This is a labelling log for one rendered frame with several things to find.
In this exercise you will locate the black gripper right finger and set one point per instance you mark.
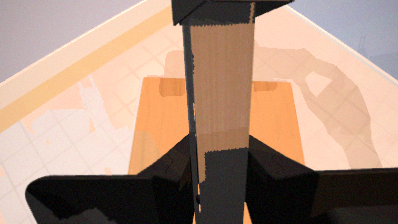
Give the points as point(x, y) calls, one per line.
point(281, 190)

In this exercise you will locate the orange wooden board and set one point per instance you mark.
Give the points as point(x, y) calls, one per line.
point(162, 119)

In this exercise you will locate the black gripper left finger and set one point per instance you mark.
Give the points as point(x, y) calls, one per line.
point(162, 193)

